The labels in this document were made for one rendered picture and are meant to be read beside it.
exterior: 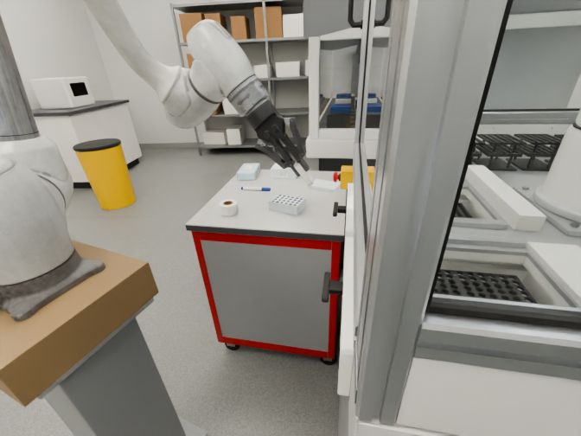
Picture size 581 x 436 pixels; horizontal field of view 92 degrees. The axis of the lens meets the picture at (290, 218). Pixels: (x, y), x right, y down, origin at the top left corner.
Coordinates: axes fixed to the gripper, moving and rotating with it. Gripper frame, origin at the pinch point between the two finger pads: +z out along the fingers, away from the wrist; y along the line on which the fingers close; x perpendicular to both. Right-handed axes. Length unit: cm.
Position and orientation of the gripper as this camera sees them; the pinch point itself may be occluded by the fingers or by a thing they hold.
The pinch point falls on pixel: (303, 173)
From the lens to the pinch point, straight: 77.1
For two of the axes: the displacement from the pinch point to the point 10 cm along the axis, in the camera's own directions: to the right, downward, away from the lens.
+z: 6.0, 7.5, 2.9
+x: 1.8, -4.8, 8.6
